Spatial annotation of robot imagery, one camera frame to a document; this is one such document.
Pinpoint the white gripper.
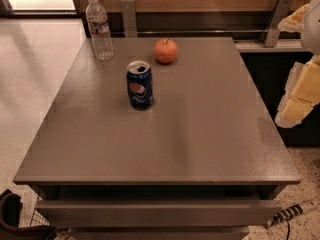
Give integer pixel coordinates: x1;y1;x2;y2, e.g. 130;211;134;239
275;0;320;128

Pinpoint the blue pepsi can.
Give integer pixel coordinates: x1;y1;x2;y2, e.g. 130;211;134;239
126;60;153;110

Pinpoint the red apple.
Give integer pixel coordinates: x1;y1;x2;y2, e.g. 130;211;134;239
154;38;178;64

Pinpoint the grey cabinet with drawers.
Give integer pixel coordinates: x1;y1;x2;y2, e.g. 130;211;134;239
15;38;300;240

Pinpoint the clear plastic water bottle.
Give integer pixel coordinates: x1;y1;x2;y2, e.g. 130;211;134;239
86;0;114;61

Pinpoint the right metal wall bracket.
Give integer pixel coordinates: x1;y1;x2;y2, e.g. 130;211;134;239
263;0;293;48

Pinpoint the metal wall bracket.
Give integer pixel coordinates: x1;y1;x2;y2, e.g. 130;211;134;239
121;0;138;38
263;0;293;48

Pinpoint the left metal wall bracket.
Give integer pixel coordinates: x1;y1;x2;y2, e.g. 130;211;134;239
121;0;138;38

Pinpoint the wire mesh basket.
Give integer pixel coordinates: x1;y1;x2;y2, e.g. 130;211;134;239
29;208;50;226

